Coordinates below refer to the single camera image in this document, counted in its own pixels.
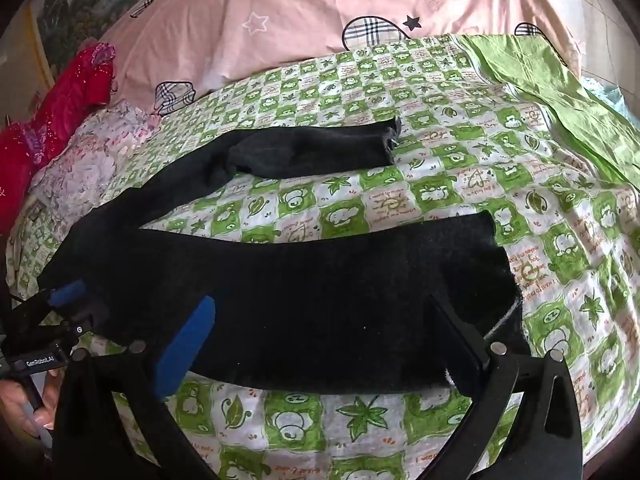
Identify black pants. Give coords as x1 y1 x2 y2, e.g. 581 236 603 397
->
38 118 529 393

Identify person's left hand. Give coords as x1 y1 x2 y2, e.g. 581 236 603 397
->
0 366 66 438

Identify pale floral pillow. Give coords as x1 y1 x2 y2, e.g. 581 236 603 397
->
30 101 160 222

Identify green checkered bed sheet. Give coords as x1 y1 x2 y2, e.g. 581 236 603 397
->
1 35 639 479

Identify red floral quilt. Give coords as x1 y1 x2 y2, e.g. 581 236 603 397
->
0 42 116 237

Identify pink quilt with plaid hearts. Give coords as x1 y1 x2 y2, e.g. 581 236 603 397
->
104 0 580 115

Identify plain green cloth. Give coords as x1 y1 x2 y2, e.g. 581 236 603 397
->
458 35 639 188

